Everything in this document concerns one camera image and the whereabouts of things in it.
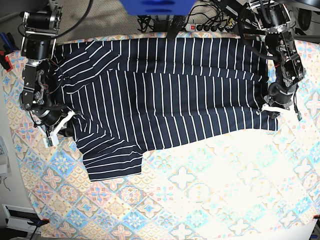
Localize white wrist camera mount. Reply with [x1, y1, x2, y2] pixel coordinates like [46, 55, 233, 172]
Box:
[256, 103, 302, 122]
[43, 110, 76, 148]

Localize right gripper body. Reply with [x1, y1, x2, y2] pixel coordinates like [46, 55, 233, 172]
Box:
[29, 103, 67, 130]

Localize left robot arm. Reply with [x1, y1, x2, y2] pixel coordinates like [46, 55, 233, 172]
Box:
[237, 0, 306, 121]

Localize white tray bottom left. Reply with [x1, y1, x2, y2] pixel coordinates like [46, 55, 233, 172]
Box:
[2, 204, 38, 233]

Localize blue clamp handles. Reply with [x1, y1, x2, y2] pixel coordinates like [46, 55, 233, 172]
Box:
[0, 32, 19, 53]

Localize white power strip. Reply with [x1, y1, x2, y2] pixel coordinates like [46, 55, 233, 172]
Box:
[184, 22, 235, 33]

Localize red black clamp left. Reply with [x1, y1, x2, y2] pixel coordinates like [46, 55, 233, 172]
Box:
[0, 50, 13, 72]

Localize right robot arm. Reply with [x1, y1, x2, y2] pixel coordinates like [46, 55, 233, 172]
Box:
[18, 0, 93, 137]

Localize black remote-like device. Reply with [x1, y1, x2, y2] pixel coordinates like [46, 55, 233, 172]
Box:
[166, 15, 186, 41]

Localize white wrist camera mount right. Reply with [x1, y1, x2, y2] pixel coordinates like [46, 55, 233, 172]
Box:
[43, 110, 76, 148]

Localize orange clamp bottom left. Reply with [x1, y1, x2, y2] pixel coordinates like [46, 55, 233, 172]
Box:
[27, 218, 50, 228]

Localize navy white striped T-shirt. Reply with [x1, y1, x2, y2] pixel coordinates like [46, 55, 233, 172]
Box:
[50, 38, 278, 182]

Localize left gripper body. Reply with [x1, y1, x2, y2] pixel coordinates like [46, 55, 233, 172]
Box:
[263, 82, 295, 110]

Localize blue box overhead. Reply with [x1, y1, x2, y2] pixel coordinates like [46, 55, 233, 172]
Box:
[120, 0, 196, 16]

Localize white box left edge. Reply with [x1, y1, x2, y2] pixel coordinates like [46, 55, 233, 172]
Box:
[0, 137, 11, 177]

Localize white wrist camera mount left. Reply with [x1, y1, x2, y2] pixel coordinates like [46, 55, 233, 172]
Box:
[256, 103, 302, 122]

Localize patterned tile tablecloth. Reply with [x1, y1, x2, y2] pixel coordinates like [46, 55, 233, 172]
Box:
[0, 34, 320, 240]

